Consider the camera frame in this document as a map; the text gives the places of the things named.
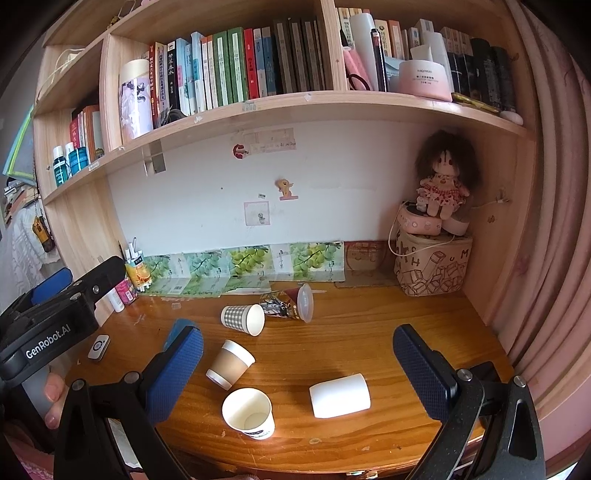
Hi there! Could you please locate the small white remote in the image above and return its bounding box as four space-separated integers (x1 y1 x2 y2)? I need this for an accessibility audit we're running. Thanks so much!
87 333 112 361

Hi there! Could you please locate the pink clothing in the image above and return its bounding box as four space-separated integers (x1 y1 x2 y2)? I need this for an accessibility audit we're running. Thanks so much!
0 427 63 480

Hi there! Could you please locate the wooden bookshelf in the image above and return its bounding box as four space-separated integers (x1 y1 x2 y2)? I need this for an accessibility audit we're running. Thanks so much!
31 0 541 333

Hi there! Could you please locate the brown haired doll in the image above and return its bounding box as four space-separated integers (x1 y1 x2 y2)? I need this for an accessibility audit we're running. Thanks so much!
414 129 481 220

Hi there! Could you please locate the row of colourful books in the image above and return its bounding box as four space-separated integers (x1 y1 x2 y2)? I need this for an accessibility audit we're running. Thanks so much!
148 16 334 117

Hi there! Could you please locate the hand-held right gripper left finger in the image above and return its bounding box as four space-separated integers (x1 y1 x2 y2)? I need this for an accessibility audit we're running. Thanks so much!
54 324 204 480

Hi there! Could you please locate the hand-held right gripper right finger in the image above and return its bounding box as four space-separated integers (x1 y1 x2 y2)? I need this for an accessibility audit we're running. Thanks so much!
392 324 547 480

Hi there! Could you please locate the printed fabric storage box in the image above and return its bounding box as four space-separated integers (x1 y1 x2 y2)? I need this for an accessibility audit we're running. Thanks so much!
394 229 474 297

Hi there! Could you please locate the green framed board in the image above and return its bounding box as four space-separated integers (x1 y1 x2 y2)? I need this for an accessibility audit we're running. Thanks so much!
2 105 36 180

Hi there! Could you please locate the black tube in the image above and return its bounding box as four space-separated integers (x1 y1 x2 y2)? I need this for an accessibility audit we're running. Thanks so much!
370 28 389 93

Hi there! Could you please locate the teal bottle white cap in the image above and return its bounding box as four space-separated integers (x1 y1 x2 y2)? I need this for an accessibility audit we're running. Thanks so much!
65 142 89 176
52 145 71 188

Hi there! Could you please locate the square paper wall sticker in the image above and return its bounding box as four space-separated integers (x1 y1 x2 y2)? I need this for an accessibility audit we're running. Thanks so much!
243 200 271 227

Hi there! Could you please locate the pink cosmetic jar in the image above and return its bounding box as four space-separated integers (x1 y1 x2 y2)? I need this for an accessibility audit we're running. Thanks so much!
398 60 454 103

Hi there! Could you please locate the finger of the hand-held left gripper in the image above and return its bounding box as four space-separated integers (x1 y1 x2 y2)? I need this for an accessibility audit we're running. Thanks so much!
65 256 127 302
28 268 74 304

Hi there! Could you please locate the plain white cup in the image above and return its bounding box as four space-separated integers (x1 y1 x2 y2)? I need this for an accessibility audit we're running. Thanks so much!
308 372 372 420

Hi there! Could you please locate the clear plastic cup dark print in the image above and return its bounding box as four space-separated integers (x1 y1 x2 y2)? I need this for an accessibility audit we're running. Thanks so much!
259 283 315 324

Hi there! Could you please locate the person's left hand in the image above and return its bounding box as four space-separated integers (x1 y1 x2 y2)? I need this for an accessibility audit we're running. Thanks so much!
43 370 71 430

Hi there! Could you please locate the row of dark books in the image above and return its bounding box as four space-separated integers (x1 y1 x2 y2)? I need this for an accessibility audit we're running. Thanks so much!
336 6 515 114

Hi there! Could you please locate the white printed paper roll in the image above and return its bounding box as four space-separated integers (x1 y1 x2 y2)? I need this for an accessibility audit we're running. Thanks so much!
119 58 154 145

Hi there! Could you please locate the white cable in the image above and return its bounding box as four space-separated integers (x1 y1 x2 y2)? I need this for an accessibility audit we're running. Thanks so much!
387 213 465 260

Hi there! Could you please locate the brown sleeve paper cup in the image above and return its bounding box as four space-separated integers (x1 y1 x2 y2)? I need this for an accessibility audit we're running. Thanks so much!
205 339 256 391

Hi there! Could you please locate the checkered paper cup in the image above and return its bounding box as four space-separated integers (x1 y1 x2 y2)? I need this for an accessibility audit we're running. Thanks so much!
221 303 266 337

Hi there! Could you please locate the metal shelf bracket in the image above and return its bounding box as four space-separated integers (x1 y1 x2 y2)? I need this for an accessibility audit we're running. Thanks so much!
143 140 166 176

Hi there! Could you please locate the white printed paper cup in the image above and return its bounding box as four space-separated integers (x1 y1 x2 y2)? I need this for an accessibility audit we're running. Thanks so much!
222 387 276 441

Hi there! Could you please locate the white rolled paper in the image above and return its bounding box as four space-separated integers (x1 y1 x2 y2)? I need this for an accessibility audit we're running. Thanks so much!
348 12 380 92

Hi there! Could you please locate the yellow keychain charm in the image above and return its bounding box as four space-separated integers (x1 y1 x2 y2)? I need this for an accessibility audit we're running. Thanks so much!
31 213 55 254

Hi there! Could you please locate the pink small bottle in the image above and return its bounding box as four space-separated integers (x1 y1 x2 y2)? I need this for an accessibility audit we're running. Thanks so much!
115 278 138 306

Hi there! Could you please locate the small row of red books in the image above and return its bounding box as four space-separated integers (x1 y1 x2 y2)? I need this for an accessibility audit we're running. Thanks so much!
69 104 103 163

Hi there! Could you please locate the grape print paper strip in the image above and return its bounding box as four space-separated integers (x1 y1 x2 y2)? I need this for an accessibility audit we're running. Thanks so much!
142 241 346 297

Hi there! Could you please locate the pink round speaker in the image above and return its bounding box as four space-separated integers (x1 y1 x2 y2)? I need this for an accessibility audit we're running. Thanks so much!
398 200 445 237

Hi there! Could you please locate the white small cylinder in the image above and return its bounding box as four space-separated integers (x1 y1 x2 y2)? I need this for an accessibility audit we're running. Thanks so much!
442 216 470 237

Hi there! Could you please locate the brown cardboard sheet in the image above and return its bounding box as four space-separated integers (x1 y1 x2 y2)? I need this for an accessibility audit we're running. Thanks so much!
333 240 400 289

